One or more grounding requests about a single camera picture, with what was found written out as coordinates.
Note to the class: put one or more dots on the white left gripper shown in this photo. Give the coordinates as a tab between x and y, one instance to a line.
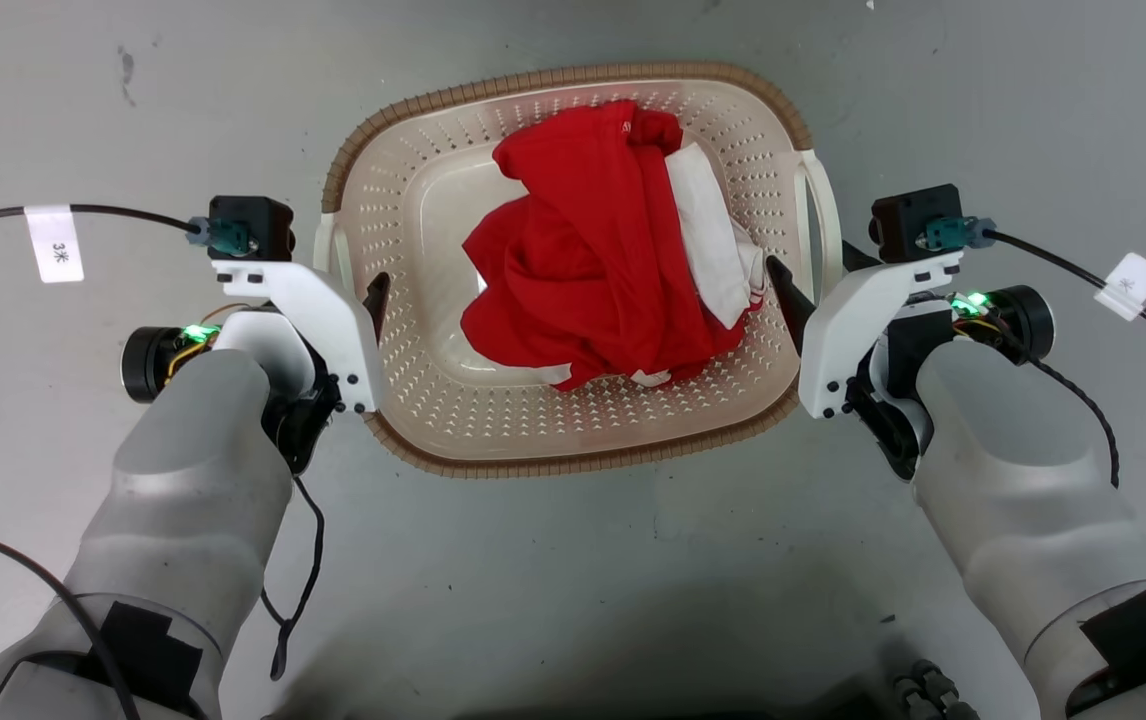
328	315

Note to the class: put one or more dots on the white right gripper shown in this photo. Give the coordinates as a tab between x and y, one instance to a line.
848	320

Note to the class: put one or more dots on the beige laundry basket brown rim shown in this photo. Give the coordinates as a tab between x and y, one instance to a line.
573	425

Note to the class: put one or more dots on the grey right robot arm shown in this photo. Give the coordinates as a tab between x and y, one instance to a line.
1013	480

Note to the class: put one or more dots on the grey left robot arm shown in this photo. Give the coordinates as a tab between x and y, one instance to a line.
188	480

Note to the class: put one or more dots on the white garment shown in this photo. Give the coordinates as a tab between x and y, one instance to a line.
713	235

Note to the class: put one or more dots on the red garment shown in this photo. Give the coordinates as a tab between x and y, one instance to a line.
583	260

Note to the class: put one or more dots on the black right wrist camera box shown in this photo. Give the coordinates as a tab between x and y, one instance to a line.
918	220

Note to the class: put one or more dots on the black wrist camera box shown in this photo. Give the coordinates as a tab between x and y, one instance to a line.
918	220
251	227

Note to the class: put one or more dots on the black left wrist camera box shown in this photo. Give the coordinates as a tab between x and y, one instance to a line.
251	227

